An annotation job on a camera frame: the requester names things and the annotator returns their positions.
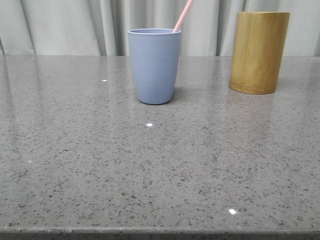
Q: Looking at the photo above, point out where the blue plastic cup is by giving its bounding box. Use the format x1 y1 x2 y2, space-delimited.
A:
127 28 182 105

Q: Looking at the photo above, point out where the pink chopstick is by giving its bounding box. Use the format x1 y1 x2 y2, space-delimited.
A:
172 0 195 33

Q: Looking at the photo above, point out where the bamboo cylinder cup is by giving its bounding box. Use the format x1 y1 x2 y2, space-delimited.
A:
229 11 290 95

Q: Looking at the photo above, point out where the grey-white curtain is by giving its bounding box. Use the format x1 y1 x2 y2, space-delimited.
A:
0 0 320 56

